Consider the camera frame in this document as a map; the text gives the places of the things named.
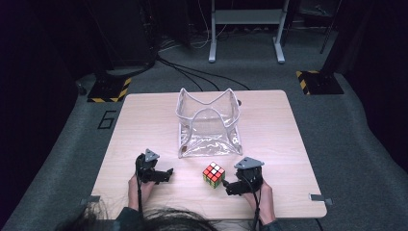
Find black caster wheel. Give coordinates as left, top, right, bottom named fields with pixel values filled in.
left=76, top=82, right=89, bottom=97

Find hand-held gripper black cable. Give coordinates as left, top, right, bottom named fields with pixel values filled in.
left=136, top=155, right=144, bottom=220
left=244, top=175, right=262, bottom=231

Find right hand-held gripper black cable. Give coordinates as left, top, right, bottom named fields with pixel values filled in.
left=244, top=175, right=262, bottom=231

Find grey tape piece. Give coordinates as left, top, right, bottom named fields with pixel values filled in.
left=308, top=192, right=334, bottom=206
left=80, top=194, right=101, bottom=206

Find person's left hand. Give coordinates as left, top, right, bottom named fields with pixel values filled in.
left=127, top=174, right=156, bottom=211

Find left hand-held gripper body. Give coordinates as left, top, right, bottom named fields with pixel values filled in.
left=135, top=148, right=161, bottom=184

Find dark equipment cabinet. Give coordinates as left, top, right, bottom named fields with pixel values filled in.
left=85, top=0, right=160, bottom=71

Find black floor cable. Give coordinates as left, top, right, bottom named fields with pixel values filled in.
left=157, top=56, right=251, bottom=91
left=157, top=58, right=221, bottom=92

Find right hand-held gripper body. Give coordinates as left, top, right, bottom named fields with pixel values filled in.
left=234, top=156, right=265, bottom=194

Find multicoloured puzzle cube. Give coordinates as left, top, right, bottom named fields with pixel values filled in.
left=202, top=161, right=226, bottom=190

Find left hand-held gripper black cable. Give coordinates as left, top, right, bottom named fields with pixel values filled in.
left=136, top=155, right=144, bottom=220

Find white floor cables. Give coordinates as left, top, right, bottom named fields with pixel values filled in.
left=159, top=0, right=229, bottom=51

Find black stand pole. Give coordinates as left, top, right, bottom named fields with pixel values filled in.
left=319, top=0, right=343, bottom=55

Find person's head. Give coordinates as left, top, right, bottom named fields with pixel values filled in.
left=56, top=197, right=219, bottom=231

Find person's right hand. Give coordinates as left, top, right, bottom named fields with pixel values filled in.
left=243, top=180, right=276, bottom=225

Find clear plastic bag white trim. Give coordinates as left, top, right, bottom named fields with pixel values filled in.
left=175, top=87, right=243, bottom=160

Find white metal desk frame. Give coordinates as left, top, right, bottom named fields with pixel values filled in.
left=208, top=0, right=291, bottom=64

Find black base plate striped edge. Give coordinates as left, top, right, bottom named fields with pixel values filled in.
left=87, top=75, right=133, bottom=104
left=295, top=70, right=344, bottom=96

